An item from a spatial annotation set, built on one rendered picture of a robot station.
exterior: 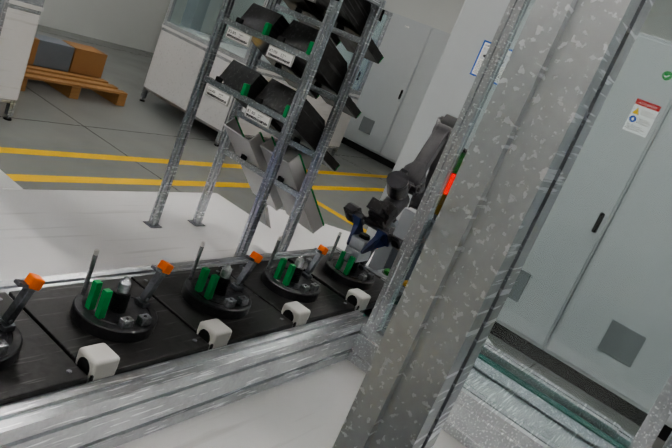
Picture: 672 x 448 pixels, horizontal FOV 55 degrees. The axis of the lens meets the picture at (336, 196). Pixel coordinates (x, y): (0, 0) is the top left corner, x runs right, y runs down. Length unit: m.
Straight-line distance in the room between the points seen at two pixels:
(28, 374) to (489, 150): 0.78
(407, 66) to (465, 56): 4.80
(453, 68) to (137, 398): 4.17
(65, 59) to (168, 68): 1.06
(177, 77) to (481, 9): 3.66
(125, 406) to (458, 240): 0.76
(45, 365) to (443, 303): 0.74
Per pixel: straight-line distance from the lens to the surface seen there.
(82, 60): 7.35
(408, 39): 9.75
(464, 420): 1.46
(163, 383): 1.07
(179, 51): 7.40
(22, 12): 5.34
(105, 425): 1.04
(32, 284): 1.02
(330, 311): 1.48
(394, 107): 9.67
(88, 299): 1.13
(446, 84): 4.93
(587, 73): 0.35
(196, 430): 1.17
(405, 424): 0.40
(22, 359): 1.03
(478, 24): 4.93
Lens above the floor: 1.55
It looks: 13 degrees down
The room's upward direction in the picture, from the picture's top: 22 degrees clockwise
